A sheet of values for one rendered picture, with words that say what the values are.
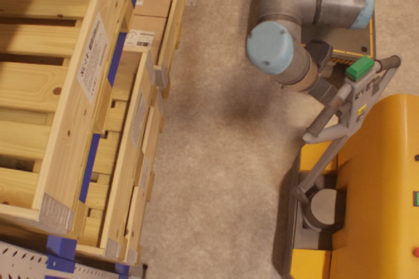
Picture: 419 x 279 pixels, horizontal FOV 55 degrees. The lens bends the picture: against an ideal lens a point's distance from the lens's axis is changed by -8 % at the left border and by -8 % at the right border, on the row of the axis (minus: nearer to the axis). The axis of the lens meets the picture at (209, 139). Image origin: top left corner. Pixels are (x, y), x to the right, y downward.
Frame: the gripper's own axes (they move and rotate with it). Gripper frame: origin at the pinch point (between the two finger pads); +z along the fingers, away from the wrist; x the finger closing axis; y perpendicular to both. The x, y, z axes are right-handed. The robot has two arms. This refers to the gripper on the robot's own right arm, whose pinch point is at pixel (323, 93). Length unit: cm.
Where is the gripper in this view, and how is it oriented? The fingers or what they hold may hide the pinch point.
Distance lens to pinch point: 109.8
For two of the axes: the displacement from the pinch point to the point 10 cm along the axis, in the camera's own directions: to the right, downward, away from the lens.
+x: 6.0, 6.0, -5.3
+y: -5.9, 7.8, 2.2
